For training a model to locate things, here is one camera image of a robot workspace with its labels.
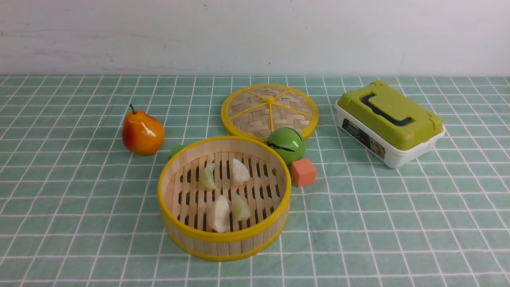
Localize white dumpling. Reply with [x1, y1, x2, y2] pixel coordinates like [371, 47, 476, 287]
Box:
[206, 195, 230, 233]
[231, 158, 251, 187]

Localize pale green dumpling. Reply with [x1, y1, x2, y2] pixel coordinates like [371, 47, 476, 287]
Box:
[199, 162, 217, 190]

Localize bamboo steamer tray yellow rim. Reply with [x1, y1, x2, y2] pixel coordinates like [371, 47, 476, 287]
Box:
[158, 136, 292, 261]

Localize white dumpling front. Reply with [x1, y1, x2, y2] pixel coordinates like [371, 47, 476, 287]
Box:
[206, 195, 230, 233]

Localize woven bamboo steamer lid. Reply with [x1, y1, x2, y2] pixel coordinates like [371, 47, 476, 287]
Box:
[221, 84, 319, 142]

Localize green toy apple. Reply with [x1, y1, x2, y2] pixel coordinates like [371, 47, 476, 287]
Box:
[265, 127, 306, 167]

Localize orange foam cube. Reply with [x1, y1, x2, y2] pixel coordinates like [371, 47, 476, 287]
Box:
[290, 158, 317, 187]

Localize small green block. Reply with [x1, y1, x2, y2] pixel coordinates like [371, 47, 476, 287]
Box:
[168, 145, 186, 159]

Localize orange red toy pear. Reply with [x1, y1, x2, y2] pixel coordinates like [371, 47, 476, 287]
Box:
[122, 104, 165, 156]

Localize green lid white storage box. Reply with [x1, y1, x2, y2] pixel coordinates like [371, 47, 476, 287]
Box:
[335, 80, 445, 169]

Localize green checkered tablecloth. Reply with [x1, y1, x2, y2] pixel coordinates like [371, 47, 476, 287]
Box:
[0, 74, 510, 287]

